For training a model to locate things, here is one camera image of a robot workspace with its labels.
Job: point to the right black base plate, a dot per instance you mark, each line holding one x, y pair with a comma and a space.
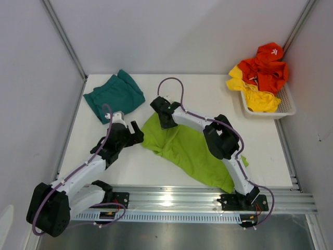
232, 202

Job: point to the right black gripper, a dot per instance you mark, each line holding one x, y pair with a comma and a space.
164, 125

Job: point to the lime green shorts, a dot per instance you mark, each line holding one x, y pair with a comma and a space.
187, 149

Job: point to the slotted grey cable duct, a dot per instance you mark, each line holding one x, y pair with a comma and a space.
181, 217

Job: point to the left corner aluminium post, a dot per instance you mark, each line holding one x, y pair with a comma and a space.
50, 11

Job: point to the orange shorts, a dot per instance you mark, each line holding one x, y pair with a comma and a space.
266, 70

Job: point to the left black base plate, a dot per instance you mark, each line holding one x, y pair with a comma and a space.
121, 198

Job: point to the right corner aluminium post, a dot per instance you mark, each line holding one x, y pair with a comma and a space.
301, 21

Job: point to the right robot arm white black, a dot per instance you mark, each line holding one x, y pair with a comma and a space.
223, 142

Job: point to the white plastic basket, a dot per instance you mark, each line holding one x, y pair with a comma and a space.
285, 108

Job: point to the teal green shorts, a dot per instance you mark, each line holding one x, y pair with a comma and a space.
120, 92

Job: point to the corner aluminium post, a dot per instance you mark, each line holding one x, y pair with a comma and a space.
50, 11
301, 21

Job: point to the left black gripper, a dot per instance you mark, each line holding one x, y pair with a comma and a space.
135, 138

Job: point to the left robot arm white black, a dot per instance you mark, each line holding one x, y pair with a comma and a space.
53, 205

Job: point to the yellow shorts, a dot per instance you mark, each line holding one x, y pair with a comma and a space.
256, 101

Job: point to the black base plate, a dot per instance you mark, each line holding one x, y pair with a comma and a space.
232, 202
121, 198

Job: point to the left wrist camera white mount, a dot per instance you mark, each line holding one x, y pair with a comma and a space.
117, 117

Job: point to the aluminium rail frame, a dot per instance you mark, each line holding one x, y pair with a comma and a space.
158, 185

